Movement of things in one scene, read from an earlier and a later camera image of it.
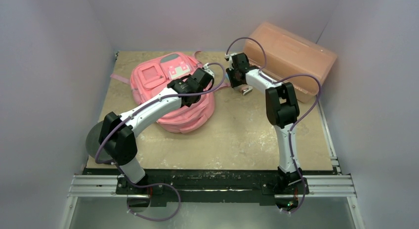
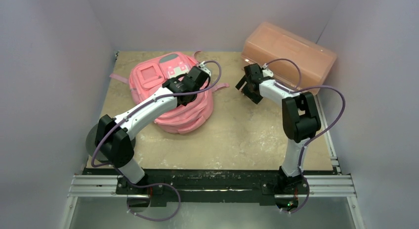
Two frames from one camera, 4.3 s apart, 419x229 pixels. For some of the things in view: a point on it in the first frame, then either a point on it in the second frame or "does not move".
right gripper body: [238, 62] -> [250, 86]
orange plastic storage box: [287, 57] does not move
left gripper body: [197, 99] does not move
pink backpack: [150, 73] does not move
